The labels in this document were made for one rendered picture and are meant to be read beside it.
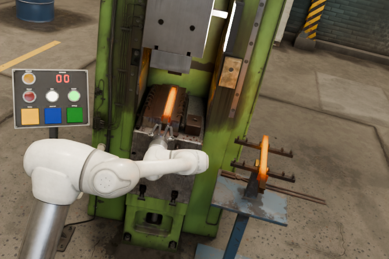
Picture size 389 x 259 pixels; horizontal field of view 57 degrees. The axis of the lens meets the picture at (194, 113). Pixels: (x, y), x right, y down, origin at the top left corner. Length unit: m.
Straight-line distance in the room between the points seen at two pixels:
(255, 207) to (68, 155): 1.14
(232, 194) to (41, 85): 1.11
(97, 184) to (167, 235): 1.47
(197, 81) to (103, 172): 1.45
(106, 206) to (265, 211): 1.17
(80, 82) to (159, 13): 0.52
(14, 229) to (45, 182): 1.62
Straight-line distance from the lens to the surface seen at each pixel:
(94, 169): 1.02
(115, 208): 2.61
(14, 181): 3.03
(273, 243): 2.84
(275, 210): 1.97
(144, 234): 2.45
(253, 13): 1.85
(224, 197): 1.93
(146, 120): 1.96
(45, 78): 1.86
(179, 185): 2.12
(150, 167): 1.31
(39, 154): 1.10
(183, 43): 1.75
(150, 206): 2.26
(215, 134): 2.13
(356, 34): 7.86
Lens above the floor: 1.99
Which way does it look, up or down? 29 degrees down
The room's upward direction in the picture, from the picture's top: 12 degrees clockwise
